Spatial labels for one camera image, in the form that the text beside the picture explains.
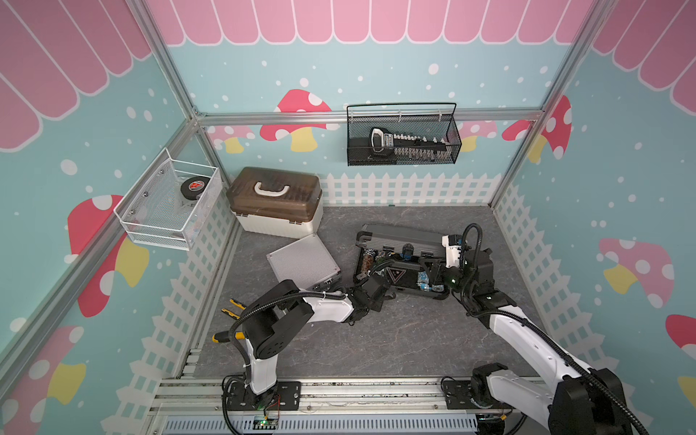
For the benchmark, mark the teal chip stack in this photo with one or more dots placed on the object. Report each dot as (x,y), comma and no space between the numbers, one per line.
(424,284)

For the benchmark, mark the yellow black pliers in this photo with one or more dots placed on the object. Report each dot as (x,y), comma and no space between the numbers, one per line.
(234,309)

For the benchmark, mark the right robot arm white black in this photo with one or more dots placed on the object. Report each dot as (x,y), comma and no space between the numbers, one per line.
(574,397)

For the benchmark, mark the black plastic poker case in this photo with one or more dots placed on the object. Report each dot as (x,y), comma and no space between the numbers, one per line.
(401,247)

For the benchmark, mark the brown lid storage box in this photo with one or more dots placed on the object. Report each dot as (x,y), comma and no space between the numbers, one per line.
(277,202)

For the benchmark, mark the black wire wall basket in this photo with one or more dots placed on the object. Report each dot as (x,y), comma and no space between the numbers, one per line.
(435,121)

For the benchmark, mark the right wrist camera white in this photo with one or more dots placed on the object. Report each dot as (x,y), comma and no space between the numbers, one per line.
(453,251)

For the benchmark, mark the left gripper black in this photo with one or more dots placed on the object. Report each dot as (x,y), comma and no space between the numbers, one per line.
(377,305)

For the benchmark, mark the silver aluminium poker case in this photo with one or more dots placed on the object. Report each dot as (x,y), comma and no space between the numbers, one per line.
(308,263)

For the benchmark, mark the yellow black screwdriver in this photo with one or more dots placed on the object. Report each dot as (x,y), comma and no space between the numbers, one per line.
(227,337)

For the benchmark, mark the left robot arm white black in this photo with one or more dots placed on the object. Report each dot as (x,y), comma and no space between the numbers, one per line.
(271,323)

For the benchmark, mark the socket bit set holder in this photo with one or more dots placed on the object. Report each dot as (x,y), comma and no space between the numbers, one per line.
(396,145)

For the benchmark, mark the white wire wall basket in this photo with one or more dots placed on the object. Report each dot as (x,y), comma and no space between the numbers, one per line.
(154,213)

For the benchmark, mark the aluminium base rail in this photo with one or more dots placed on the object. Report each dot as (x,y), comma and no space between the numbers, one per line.
(411,405)

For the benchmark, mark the black red tape roll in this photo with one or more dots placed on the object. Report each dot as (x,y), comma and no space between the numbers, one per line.
(194,187)

